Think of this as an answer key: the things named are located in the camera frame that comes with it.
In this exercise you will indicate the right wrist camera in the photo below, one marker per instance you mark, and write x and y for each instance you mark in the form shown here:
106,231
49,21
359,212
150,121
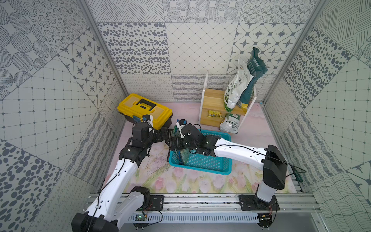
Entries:
180,125

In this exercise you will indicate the white fertilizer bag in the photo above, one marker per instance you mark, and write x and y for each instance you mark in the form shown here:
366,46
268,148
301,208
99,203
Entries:
237,86

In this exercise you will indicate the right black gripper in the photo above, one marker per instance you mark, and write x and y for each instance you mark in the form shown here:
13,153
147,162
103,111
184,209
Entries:
171,146

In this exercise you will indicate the wooden white-framed shelf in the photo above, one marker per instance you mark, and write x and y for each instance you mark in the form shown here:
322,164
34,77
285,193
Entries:
213,100

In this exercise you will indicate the dark green fertilizer bag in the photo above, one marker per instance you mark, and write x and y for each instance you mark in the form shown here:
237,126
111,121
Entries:
257,69

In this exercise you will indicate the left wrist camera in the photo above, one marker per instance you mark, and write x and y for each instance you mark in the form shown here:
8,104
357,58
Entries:
148,119

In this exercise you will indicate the yellow black toolbox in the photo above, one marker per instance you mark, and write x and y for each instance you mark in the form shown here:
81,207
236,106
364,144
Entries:
134,107

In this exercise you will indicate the white slotted cable duct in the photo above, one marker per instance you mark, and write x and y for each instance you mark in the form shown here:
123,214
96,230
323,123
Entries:
194,218

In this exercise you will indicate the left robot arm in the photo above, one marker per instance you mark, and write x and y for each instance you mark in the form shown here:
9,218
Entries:
106,213

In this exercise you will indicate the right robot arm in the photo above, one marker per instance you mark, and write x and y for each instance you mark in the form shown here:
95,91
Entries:
269,160

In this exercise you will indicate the colourful green fertilizer bag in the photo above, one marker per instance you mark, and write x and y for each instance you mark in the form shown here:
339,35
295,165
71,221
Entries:
178,145

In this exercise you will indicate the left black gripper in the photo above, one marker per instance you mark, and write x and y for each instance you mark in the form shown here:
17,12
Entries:
159,135

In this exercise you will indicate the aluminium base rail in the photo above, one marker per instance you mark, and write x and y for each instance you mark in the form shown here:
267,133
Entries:
187,203

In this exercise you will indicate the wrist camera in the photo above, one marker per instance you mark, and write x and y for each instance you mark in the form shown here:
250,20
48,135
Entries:
180,125
148,119

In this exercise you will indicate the teal plastic basket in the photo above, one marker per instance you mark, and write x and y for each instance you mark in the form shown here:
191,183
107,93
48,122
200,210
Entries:
199,162

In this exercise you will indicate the small yellow seed packet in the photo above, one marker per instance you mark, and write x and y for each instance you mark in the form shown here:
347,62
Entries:
215,114

